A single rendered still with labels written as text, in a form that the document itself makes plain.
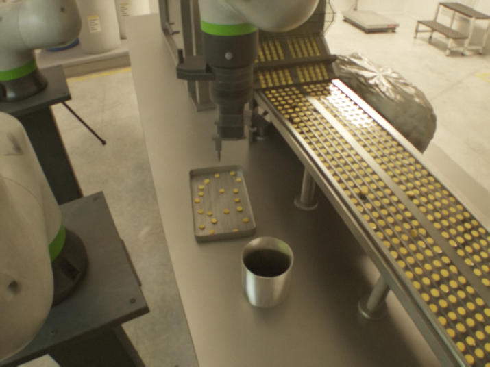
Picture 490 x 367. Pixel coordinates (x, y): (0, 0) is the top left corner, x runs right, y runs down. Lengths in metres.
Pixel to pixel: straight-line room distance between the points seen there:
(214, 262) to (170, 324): 0.88
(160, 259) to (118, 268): 1.17
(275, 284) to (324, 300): 0.11
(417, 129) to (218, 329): 0.59
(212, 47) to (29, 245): 0.40
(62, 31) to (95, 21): 2.56
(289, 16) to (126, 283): 0.40
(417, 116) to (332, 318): 0.48
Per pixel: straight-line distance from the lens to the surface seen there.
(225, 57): 0.58
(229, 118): 0.64
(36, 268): 0.31
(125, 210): 1.97
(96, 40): 3.59
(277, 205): 0.77
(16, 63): 1.09
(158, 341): 1.50
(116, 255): 0.56
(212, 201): 0.77
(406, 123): 0.85
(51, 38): 0.99
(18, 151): 0.41
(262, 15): 0.43
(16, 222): 0.29
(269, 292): 0.58
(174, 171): 0.86
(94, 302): 0.52
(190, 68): 0.61
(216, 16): 0.56
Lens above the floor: 1.34
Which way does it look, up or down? 42 degrees down
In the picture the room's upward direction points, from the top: straight up
